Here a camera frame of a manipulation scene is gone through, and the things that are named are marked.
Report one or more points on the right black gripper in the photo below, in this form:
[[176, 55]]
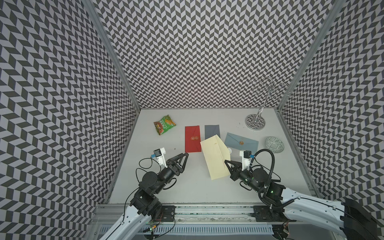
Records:
[[234, 174]]

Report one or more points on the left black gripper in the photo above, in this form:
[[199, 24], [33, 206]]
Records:
[[172, 163]]

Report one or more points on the cream yellow envelope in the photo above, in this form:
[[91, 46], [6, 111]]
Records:
[[215, 153]]

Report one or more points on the red envelope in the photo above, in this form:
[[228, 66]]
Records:
[[192, 139]]

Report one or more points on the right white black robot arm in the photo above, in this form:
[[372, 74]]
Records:
[[348, 218]]

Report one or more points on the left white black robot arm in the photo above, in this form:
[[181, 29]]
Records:
[[145, 207]]

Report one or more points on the light blue envelope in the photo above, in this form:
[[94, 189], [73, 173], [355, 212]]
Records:
[[241, 143]]

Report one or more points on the dark grey envelope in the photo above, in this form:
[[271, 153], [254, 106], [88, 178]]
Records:
[[212, 130]]

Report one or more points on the green snack bag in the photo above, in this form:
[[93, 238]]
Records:
[[163, 125]]

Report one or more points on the green patterned ceramic dish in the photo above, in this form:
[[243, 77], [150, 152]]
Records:
[[274, 144]]

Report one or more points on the chrome jewellery stand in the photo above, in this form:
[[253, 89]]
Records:
[[270, 86]]

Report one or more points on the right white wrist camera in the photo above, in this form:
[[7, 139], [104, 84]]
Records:
[[246, 159]]

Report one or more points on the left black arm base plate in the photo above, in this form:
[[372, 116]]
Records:
[[164, 214]]

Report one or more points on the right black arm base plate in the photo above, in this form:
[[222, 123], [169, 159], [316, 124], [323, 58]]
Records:
[[265, 214]]

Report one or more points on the left circuit board with wires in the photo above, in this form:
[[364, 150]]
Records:
[[157, 230]]

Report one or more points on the circuit board with wires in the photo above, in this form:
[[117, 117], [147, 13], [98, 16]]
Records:
[[281, 231], [157, 230]]

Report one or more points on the right circuit board with wires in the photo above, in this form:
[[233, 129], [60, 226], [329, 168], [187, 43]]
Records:
[[281, 231]]

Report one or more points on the aluminium front rail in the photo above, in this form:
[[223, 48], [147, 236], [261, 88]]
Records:
[[214, 213]]

